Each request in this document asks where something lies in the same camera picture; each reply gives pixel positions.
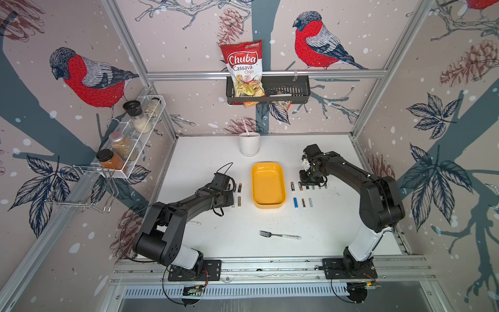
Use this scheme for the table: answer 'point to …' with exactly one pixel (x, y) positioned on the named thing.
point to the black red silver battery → (235, 187)
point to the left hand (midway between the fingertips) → (232, 195)
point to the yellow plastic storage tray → (268, 185)
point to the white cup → (249, 143)
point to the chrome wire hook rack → (86, 186)
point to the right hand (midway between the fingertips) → (303, 181)
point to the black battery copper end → (301, 188)
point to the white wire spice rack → (130, 133)
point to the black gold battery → (240, 188)
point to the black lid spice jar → (141, 123)
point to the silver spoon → (195, 222)
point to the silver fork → (267, 234)
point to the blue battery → (295, 202)
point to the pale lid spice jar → (152, 107)
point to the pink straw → (245, 127)
